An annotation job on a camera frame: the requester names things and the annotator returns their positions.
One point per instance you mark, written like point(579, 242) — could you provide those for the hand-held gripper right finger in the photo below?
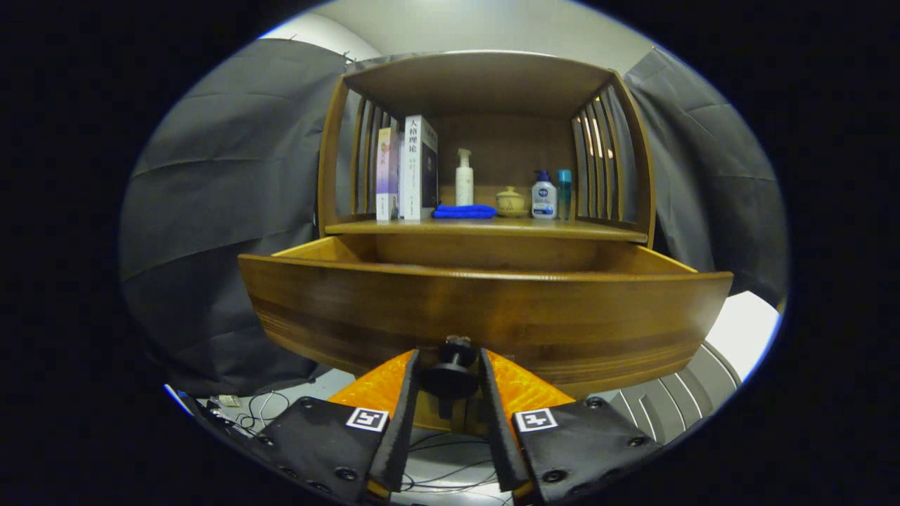
point(498, 429)

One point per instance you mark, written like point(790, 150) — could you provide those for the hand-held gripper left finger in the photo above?
point(401, 429)

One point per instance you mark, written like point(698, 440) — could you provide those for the wooden drawer with black knob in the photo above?
point(492, 309)

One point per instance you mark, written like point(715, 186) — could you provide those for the wooden countertop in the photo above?
point(527, 226)

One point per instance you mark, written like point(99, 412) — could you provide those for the brown wooden cabinet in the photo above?
point(485, 84)

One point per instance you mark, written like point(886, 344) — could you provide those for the blue folded cloth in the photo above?
point(464, 211)

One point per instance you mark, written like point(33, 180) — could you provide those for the yellow lidded tea cup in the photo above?
point(512, 202)

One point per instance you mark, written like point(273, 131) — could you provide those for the white bottle with blue pump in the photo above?
point(543, 200)

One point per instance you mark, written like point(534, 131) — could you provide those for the teal slim bottle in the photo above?
point(564, 193)

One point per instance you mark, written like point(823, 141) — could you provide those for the white foam pump bottle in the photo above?
point(464, 186)

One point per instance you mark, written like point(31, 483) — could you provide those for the thick white book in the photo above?
point(415, 176)

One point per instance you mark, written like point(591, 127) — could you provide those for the thin purple book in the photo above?
point(387, 176)

